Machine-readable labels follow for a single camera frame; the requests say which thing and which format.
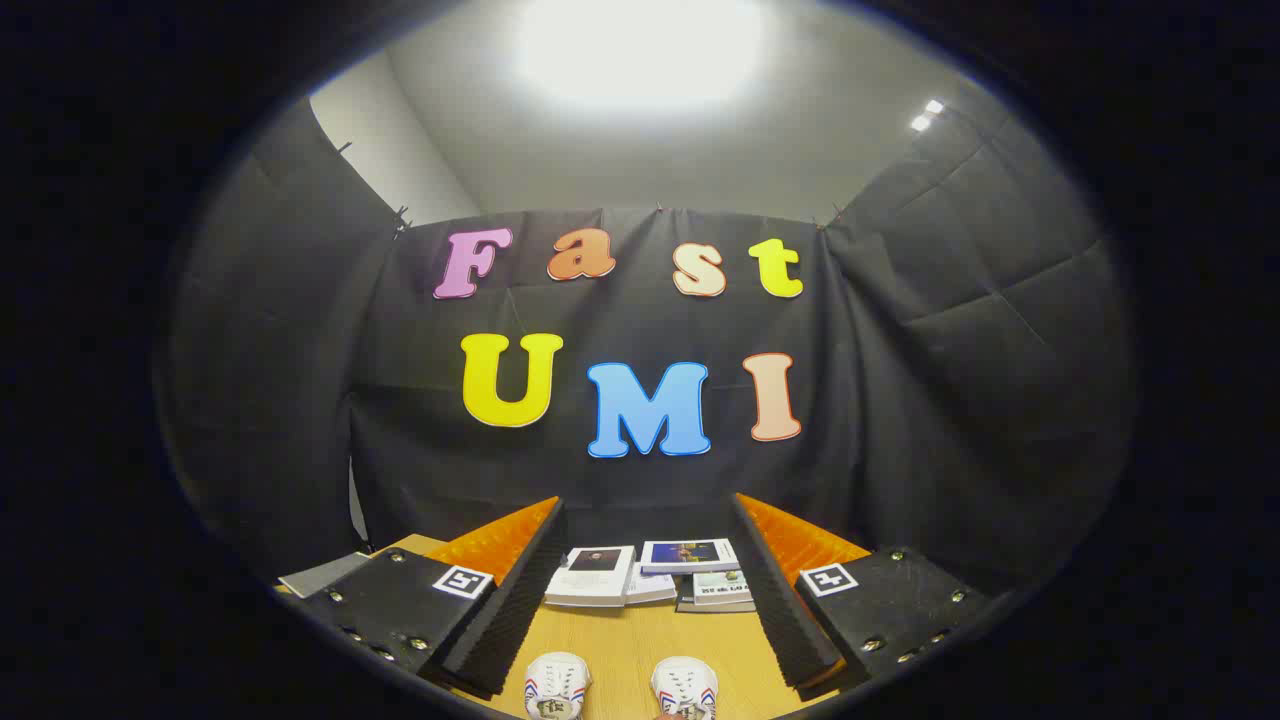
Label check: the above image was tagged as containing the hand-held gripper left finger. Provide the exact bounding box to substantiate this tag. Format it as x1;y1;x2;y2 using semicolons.
298;496;569;699

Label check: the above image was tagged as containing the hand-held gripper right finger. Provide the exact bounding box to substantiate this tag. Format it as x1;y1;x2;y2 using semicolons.
728;492;993;693

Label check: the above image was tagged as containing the white shoe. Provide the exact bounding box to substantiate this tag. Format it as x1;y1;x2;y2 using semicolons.
524;651;593;720
651;656;719;720

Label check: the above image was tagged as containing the teal cover book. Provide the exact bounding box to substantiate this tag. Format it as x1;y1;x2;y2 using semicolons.
690;570;754;606

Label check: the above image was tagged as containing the dark grey book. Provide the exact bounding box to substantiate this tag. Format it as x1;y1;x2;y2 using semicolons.
676;590;758;614

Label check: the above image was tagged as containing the white book with dark photo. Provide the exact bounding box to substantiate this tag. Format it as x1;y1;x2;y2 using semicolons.
543;545;637;608

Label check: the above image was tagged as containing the blue cover book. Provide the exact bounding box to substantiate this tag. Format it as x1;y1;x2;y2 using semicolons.
640;538;741;576

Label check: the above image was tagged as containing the thin white book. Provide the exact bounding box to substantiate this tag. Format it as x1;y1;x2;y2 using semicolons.
625;562;678;606

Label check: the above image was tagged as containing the black backdrop cloth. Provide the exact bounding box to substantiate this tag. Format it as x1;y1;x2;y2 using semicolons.
155;95;1141;601

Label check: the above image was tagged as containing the ceiling light panel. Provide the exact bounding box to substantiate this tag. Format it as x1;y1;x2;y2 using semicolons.
515;0;771;111

